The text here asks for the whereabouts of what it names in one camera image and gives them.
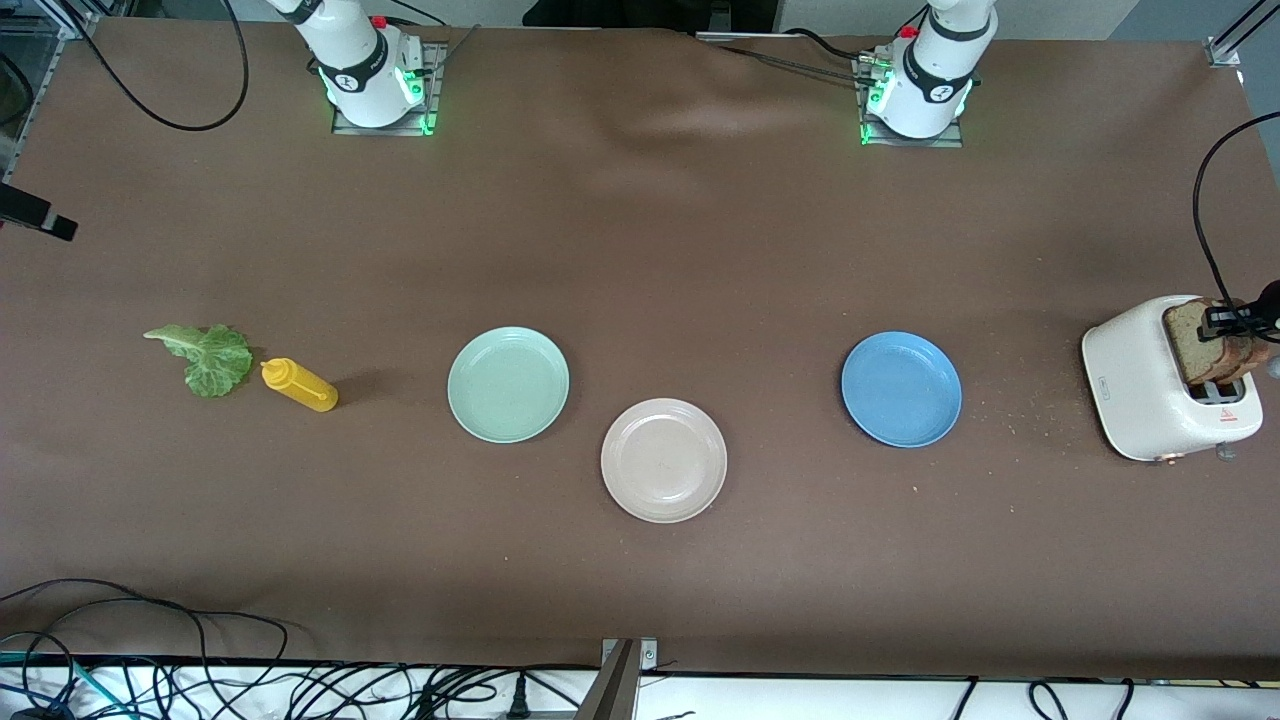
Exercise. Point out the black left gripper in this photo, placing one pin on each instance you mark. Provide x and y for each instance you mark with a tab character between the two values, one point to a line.
1263	310

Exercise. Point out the brown bread slice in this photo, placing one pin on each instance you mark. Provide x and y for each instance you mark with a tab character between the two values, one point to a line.
1185	355
1250	355

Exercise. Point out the green lettuce leaf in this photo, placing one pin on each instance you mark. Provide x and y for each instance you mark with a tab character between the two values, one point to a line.
215	365

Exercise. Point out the yellow squeeze bottle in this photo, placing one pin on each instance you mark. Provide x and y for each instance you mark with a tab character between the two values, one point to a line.
305	388

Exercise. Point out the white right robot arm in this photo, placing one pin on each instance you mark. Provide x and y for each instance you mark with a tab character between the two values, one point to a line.
360	70

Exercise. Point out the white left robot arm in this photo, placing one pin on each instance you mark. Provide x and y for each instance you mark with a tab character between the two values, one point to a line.
935	80

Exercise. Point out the blue plate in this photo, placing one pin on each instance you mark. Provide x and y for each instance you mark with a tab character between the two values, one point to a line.
900	390

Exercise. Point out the mint green plate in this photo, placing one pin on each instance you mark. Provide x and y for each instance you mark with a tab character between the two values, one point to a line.
508	385

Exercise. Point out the beige plate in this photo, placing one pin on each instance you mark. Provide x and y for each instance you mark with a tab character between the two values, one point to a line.
663	460

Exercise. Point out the white toaster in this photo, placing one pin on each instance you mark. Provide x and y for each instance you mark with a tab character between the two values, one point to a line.
1135	380

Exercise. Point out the brown table cover sheet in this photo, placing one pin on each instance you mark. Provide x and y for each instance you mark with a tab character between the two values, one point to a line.
640	250

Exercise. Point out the dark object behind table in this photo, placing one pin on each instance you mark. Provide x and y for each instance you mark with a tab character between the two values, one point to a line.
650	12

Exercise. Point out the black power plug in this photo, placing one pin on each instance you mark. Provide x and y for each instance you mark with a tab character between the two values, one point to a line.
518	700

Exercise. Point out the aluminium frame profile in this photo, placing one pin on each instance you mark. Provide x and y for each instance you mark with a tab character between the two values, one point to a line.
95	12

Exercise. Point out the aluminium corner bracket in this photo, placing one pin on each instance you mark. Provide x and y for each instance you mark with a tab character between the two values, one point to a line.
1225	55

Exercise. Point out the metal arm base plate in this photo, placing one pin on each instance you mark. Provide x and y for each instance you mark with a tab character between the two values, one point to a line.
950	143
350	130

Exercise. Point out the small metal bracket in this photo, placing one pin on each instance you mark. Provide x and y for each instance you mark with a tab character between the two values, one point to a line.
648	655

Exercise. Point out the grey aluminium post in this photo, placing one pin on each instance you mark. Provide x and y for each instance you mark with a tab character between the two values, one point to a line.
610	690

